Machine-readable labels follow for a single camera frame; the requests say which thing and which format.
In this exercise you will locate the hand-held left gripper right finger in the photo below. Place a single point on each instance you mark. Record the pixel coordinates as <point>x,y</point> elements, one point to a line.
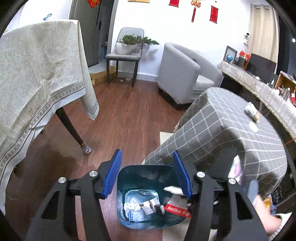
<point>182,178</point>

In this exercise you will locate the red diamond door decoration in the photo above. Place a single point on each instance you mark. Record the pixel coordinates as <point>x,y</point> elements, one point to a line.
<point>94,2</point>

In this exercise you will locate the black monitor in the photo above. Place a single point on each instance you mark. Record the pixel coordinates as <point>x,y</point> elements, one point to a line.
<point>261,67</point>

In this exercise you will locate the large white paper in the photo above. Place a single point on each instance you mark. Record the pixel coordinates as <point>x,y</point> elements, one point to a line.
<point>129,205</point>

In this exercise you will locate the grey picture frame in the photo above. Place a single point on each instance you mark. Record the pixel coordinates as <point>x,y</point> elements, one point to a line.
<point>232,51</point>

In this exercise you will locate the grey armchair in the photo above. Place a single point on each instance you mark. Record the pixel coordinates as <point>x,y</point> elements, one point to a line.
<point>178,76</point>

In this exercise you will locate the torn white cardboard box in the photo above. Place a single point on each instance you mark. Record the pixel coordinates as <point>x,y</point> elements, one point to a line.
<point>148,205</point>

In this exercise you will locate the small blue globe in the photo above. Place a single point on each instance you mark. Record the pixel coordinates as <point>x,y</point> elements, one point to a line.
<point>229,58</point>

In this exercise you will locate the dark teal trash bin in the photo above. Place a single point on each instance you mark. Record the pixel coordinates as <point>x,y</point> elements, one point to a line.
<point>129,178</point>

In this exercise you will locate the red and white card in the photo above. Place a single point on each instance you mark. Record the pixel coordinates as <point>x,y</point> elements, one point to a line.
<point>177,209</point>

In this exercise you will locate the grey door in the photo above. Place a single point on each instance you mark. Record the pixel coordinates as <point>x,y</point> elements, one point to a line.
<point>92,34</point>

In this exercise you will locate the red wall scroll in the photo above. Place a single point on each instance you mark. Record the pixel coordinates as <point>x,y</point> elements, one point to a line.
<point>214,14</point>
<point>174,2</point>

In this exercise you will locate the beige patterned tablecloth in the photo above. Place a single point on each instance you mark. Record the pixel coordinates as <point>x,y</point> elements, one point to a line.
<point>34,69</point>

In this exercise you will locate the grey dining chair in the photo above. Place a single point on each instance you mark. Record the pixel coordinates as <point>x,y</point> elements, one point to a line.
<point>122,56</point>

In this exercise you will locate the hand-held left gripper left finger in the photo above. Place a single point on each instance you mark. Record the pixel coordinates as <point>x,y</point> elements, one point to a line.
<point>113,176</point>

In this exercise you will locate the wall calendar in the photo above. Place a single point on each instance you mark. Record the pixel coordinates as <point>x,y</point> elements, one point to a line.
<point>138,1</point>

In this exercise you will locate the wooden organizer box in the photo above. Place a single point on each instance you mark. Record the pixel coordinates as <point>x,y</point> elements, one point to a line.
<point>285,80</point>

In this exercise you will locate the white printed wrapper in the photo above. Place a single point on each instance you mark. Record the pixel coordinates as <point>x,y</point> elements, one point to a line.
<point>236,168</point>

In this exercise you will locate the black tissue pack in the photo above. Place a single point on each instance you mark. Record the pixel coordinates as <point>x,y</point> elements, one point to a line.
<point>160,209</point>

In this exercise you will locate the brown tape roll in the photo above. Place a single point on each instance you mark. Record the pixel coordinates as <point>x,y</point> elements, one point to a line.
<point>256,118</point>

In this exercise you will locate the grey checkered tablecloth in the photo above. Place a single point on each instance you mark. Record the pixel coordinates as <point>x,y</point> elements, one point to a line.
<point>219,120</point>

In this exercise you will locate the potted green plant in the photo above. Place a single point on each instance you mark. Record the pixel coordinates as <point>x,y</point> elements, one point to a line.
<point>137,48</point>

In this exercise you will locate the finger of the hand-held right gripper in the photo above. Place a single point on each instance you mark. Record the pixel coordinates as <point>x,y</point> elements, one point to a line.
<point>252,190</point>

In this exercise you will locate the beige curtain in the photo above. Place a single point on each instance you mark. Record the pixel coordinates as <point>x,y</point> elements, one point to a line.
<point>263,30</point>

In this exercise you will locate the potted plant white pot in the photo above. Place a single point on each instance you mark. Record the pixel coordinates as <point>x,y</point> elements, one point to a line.
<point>123,48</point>

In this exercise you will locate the person's right forearm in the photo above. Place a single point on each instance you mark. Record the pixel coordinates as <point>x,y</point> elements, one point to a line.
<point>283,222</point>

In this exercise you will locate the white paper piece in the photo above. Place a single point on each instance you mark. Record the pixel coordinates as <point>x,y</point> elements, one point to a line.
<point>173,189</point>

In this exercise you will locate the red knot wall hanging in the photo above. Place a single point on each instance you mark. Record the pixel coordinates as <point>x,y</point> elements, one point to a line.
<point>194,14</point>

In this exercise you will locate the blue face mask pack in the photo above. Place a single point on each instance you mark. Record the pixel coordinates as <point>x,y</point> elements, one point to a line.
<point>136,215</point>

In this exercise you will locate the person's right hand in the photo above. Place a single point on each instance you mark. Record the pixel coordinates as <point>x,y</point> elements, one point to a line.
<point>266,215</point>

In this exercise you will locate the white security camera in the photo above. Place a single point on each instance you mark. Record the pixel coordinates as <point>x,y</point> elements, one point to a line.
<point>246,37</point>

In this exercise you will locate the dark wooden table leg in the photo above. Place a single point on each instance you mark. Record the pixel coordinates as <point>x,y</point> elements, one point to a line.
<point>69,125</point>

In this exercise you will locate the small red flags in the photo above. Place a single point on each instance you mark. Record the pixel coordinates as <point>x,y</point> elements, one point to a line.
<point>245,54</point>

